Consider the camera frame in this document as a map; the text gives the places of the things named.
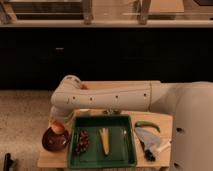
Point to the green plastic tray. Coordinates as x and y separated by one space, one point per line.
121 140

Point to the black object at floor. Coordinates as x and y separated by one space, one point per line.
7 162

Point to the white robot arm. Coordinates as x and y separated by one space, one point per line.
190 105

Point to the wooden shelf frame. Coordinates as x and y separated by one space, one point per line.
107 13

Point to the red apple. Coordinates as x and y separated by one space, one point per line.
57 127

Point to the yellow corn cob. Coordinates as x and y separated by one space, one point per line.
104 134

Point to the dark grape bunch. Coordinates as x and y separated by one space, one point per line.
83 142

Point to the purple bowl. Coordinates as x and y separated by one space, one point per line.
54 142

